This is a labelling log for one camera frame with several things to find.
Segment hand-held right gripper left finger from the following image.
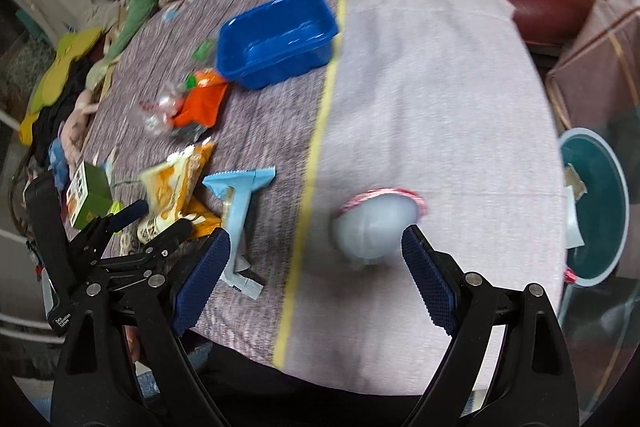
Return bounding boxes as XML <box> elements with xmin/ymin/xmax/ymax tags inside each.
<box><xmin>50</xmin><ymin>227</ymin><xmax>233</xmax><ymax>427</ymax></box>

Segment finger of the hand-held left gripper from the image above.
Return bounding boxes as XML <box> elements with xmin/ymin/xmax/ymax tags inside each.
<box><xmin>97</xmin><ymin>219</ymin><xmax>195</xmax><ymax>280</ymax></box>
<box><xmin>75</xmin><ymin>199</ymin><xmax>151</xmax><ymax>258</ymax></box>

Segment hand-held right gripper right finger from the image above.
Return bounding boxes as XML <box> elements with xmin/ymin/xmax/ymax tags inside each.
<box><xmin>400</xmin><ymin>224</ymin><xmax>581</xmax><ymax>427</ymax></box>

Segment small green box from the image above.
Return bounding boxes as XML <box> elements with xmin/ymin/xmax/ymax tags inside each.
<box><xmin>65</xmin><ymin>161</ymin><xmax>115</xmax><ymax>230</ymax></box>

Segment light blue cup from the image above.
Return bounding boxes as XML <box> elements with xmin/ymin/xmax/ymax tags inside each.
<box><xmin>332</xmin><ymin>188</ymin><xmax>431</xmax><ymax>269</ymax></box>

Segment blue round bin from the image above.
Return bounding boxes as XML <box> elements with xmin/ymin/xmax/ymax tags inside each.
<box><xmin>557</xmin><ymin>127</ymin><xmax>630</xmax><ymax>288</ymax></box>

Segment blue plastic tray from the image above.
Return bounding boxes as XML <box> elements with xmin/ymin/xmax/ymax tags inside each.
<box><xmin>217</xmin><ymin>0</ymin><xmax>340</xmax><ymax>90</ymax></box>

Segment yellow white snack packet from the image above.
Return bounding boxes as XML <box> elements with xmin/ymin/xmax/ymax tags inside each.
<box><xmin>136</xmin><ymin>141</ymin><xmax>223</xmax><ymax>244</ymax></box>

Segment light blue wrapper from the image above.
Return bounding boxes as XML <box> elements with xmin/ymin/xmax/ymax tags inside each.
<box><xmin>202</xmin><ymin>167</ymin><xmax>277</xmax><ymax>300</ymax></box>

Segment blue plush toy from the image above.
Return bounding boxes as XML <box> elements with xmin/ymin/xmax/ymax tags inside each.
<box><xmin>48</xmin><ymin>139</ymin><xmax>71</xmax><ymax>190</ymax></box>

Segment pink bunny plush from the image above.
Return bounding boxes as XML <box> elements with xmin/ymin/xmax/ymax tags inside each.
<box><xmin>57</xmin><ymin>89</ymin><xmax>101</xmax><ymax>158</ymax></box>

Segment clear red wrapper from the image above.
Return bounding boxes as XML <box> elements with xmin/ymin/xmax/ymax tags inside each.
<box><xmin>132</xmin><ymin>89</ymin><xmax>188</xmax><ymax>138</ymax></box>

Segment dark cloth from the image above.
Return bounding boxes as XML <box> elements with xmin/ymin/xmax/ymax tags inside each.
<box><xmin>32</xmin><ymin>57</ymin><xmax>96</xmax><ymax>168</ymax></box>

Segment orange snack wrapper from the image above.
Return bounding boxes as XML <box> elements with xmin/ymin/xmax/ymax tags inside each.
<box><xmin>172</xmin><ymin>69</ymin><xmax>231</xmax><ymax>140</ymax></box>

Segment yellow plush toy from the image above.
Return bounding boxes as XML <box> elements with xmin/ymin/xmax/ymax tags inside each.
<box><xmin>19</xmin><ymin>27</ymin><xmax>103</xmax><ymax>142</ymax></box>

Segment cream plush toy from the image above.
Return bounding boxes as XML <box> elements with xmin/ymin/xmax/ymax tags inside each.
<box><xmin>85</xmin><ymin>0</ymin><xmax>131</xmax><ymax>58</ymax></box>

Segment plaid pink grey cloth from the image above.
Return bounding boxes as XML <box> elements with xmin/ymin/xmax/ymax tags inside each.
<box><xmin>545</xmin><ymin>0</ymin><xmax>640</xmax><ymax>142</ymax></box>

